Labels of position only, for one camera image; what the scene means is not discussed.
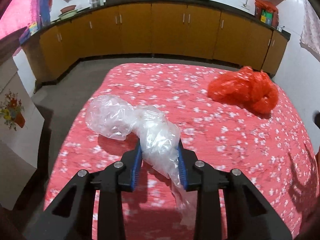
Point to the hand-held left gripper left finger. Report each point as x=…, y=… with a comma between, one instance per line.
x=136, y=170

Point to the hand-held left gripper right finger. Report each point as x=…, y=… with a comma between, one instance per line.
x=182, y=172

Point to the clear plastic bag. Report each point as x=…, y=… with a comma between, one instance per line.
x=155, y=140

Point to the red floral tablecloth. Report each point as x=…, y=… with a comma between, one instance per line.
x=225, y=142

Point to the crumpled red plastic bag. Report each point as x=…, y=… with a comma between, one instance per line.
x=245, y=87

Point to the white cabinet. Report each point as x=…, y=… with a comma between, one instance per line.
x=15, y=150

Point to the flower decoration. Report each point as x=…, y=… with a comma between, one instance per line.
x=11, y=110

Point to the orange lower kitchen cabinets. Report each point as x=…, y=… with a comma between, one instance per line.
x=162, y=30

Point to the green and white basin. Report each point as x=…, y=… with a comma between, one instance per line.
x=68, y=15

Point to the small metal pot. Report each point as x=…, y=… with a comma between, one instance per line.
x=280, y=28

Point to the red basin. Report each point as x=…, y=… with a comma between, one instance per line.
x=68, y=8

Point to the red bag of groceries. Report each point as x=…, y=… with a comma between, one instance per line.
x=266, y=12

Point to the hanging blue cloth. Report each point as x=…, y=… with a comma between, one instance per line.
x=46, y=2

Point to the hanging pink floral garment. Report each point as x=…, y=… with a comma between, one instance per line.
x=311, y=30

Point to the pink curtain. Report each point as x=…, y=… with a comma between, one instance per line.
x=20, y=7

